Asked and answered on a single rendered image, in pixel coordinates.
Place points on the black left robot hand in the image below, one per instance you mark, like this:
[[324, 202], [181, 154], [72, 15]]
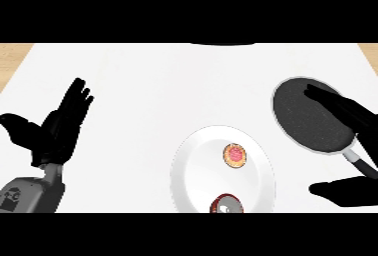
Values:
[[58, 133]]

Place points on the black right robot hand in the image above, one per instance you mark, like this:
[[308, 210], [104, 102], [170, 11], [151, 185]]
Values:
[[352, 110]]

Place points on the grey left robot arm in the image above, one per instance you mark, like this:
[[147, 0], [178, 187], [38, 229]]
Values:
[[35, 193]]

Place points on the dark grey frying pan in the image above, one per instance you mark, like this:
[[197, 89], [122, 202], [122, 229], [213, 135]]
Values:
[[308, 116]]

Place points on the pink frosted cupcake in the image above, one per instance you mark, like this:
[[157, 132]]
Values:
[[235, 155]]

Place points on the white plate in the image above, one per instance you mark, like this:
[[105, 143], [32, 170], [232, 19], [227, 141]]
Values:
[[207, 173]]

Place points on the red rimmed can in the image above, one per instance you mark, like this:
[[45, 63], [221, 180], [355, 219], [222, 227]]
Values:
[[227, 204]]

